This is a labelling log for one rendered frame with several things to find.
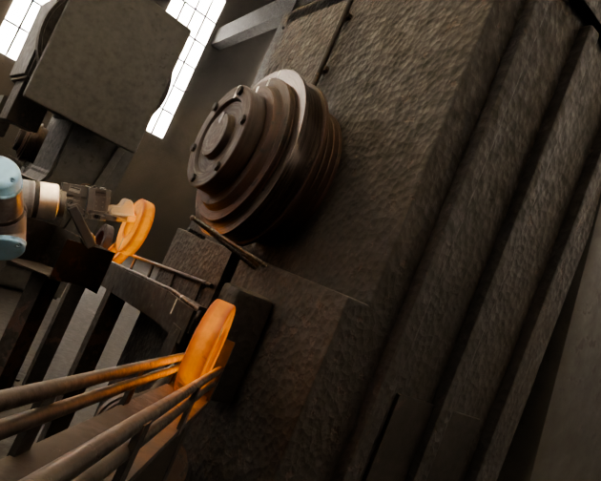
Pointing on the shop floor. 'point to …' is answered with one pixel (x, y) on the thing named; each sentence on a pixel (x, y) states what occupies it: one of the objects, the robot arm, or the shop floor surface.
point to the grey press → (88, 94)
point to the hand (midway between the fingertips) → (137, 219)
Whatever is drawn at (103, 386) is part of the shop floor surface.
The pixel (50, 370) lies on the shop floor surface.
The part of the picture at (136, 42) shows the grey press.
